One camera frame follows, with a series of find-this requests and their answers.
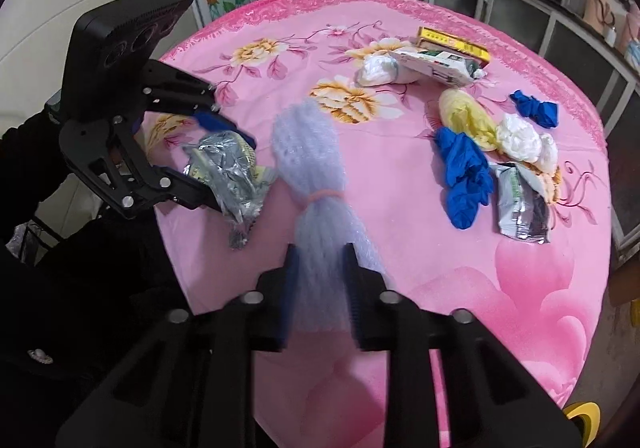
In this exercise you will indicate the pink floral blanket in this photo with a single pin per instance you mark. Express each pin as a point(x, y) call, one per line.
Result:
point(400, 238)

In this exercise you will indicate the pink thermos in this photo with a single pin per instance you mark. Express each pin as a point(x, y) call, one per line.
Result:
point(597, 8)
point(632, 23)

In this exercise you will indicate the small blue glove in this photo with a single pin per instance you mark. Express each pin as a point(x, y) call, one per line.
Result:
point(537, 110)

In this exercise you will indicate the white and green carton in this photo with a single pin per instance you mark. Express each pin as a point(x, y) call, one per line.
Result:
point(435, 68)

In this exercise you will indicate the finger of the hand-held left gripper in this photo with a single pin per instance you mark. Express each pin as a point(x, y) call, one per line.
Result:
point(206, 120)
point(185, 190)

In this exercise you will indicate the silver and green packet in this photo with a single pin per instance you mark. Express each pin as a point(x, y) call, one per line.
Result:
point(520, 208)

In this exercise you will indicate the yellow plastic bag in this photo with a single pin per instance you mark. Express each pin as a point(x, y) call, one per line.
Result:
point(465, 115)

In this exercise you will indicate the large blue glove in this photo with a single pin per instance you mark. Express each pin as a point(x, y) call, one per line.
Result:
point(465, 178)

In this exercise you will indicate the white tissue bundle blue band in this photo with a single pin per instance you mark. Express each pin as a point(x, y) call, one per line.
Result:
point(375, 70)

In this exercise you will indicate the silver foil wrapper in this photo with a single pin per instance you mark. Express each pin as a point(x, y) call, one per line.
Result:
point(225, 163)

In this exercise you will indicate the yellow cardboard box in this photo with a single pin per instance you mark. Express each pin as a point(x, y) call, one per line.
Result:
point(450, 40)

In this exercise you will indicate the person's left forearm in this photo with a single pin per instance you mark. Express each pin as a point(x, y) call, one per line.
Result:
point(30, 158)

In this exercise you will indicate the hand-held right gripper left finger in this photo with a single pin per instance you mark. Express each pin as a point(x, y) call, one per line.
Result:
point(292, 288)

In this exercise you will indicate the lavender bubble wrap bundle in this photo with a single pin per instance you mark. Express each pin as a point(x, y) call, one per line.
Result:
point(305, 148)

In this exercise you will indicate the yellow trash bin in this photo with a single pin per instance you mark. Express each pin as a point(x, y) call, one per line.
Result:
point(585, 415)

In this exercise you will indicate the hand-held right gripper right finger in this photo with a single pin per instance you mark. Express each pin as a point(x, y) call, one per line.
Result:
point(352, 288)

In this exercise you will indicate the white wad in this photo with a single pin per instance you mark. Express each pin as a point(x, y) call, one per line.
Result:
point(547, 153)
point(517, 138)

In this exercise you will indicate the person's dark jacket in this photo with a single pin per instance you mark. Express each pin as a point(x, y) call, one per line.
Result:
point(75, 328)

